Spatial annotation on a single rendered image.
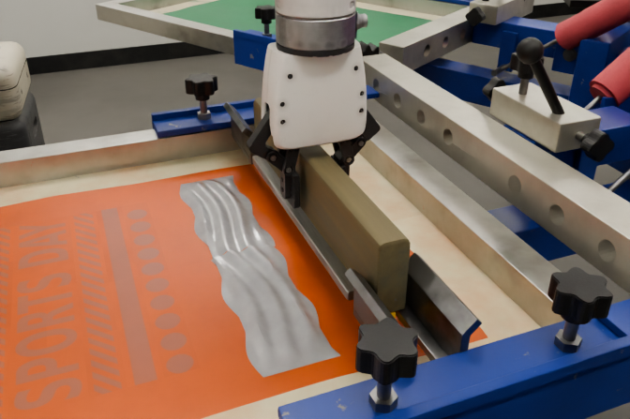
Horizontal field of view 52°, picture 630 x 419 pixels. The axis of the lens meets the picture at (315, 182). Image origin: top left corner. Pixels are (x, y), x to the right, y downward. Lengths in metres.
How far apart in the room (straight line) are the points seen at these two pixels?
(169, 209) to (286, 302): 0.23
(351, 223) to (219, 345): 0.16
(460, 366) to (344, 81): 0.28
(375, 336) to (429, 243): 0.30
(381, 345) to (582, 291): 0.16
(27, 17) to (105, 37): 0.47
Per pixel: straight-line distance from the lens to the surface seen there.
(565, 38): 1.20
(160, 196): 0.82
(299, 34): 0.59
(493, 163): 0.76
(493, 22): 1.27
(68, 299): 0.68
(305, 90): 0.61
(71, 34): 4.50
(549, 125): 0.76
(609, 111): 0.91
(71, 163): 0.90
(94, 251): 0.74
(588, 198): 0.68
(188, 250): 0.71
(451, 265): 0.69
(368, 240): 0.54
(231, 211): 0.77
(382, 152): 0.84
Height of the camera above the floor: 1.35
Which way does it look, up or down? 28 degrees down
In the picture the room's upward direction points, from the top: straight up
